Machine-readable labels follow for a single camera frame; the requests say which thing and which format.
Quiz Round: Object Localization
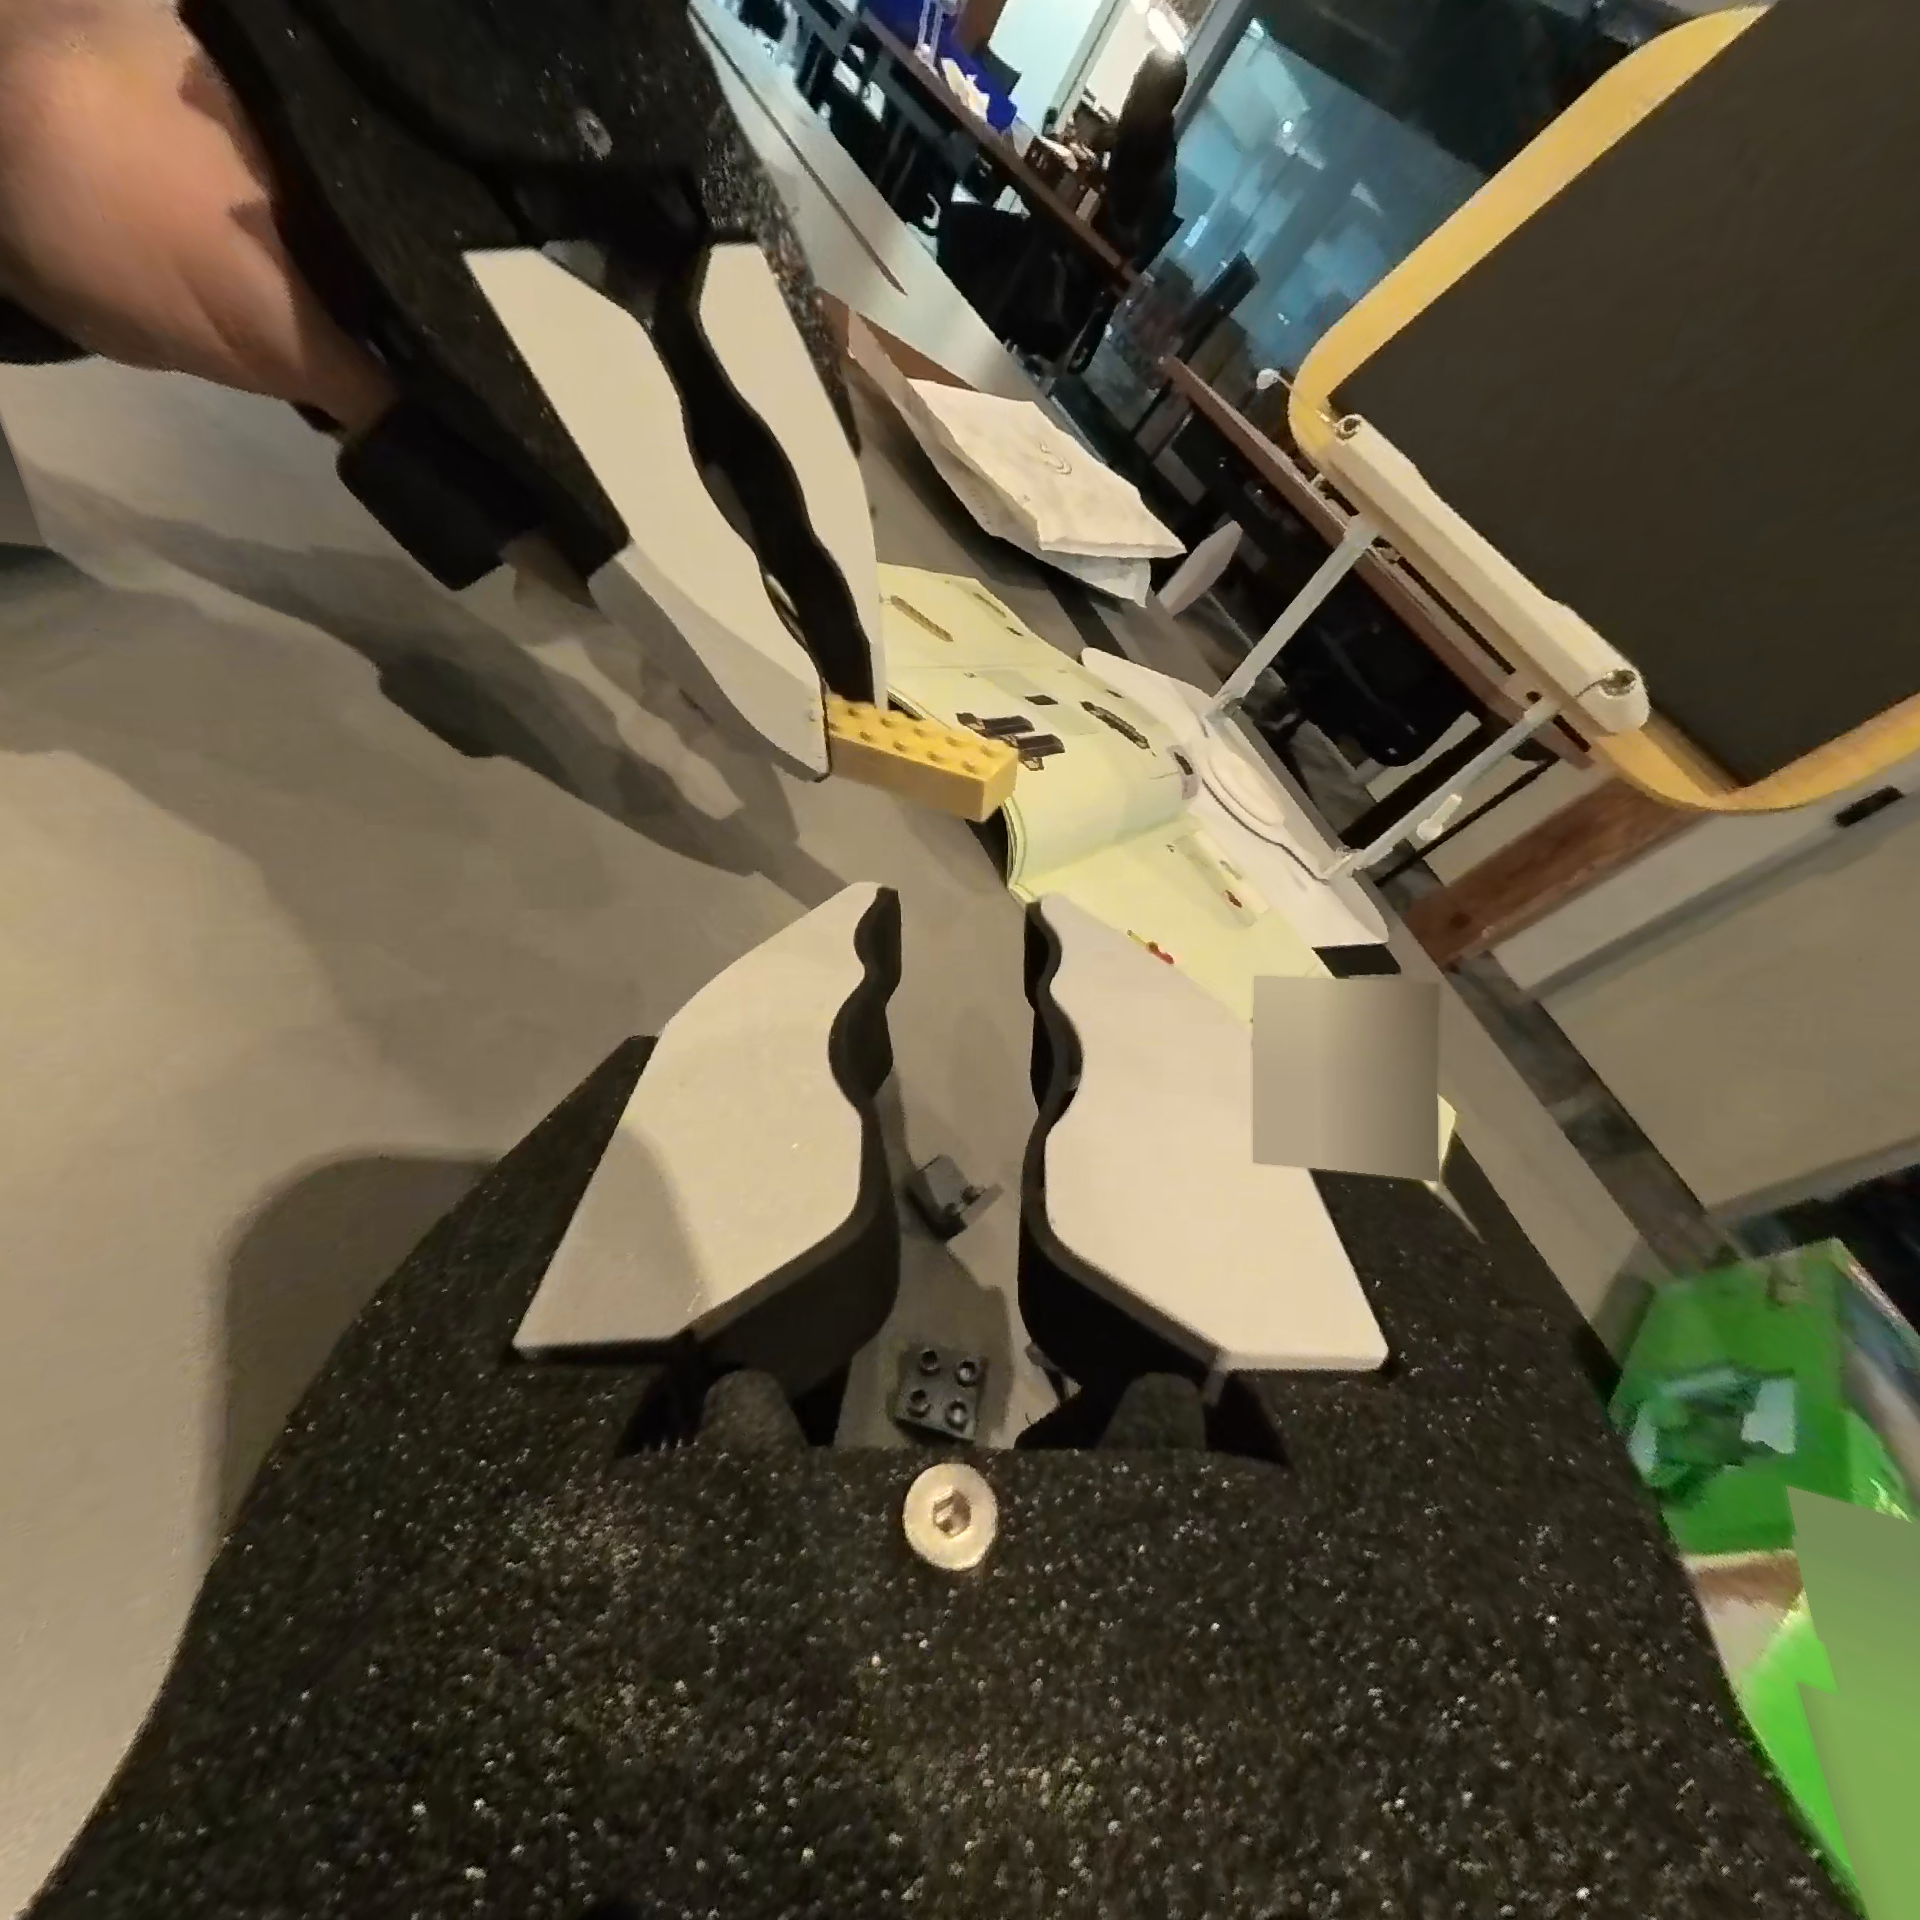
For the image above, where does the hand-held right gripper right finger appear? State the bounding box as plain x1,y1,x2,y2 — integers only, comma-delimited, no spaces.
1020,893,1392,1378

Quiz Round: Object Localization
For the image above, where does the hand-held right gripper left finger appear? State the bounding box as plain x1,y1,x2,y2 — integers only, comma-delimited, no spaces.
514,881,907,1363

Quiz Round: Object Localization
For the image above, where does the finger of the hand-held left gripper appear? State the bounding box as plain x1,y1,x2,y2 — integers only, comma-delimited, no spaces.
463,235,836,785
657,235,882,707

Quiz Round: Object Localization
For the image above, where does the black square toy brick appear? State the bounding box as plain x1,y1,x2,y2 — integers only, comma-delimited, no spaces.
888,1343,994,1428

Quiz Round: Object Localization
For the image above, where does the yellow toy brick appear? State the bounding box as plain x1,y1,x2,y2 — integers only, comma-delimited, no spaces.
820,690,1024,826

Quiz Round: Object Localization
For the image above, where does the grey desk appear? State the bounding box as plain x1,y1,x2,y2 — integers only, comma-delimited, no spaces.
0,0,1704,1772

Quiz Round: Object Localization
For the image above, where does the person's left hand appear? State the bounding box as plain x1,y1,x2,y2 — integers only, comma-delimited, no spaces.
0,0,397,431

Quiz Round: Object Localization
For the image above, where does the crumpled white paper bag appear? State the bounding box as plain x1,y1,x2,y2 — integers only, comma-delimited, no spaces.
866,373,1191,605

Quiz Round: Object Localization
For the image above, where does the long wooden table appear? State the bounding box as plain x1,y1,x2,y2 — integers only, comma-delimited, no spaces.
816,0,1146,378

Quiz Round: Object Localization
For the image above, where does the pale green instruction booklet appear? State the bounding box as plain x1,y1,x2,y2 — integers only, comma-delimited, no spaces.
875,561,1465,1176

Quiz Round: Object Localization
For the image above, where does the green toy box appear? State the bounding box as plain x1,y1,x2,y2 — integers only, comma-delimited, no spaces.
1605,1237,1920,1565

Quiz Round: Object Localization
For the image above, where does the green plastic bin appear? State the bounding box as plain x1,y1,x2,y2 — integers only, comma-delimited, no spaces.
1724,1589,1920,1920

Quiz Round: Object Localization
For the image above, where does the black board with wooden rim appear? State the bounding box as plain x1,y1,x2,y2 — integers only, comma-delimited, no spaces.
1286,0,1920,821

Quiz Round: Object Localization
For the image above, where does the small black bracket brick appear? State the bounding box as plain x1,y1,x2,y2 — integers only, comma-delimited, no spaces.
905,1151,1006,1241

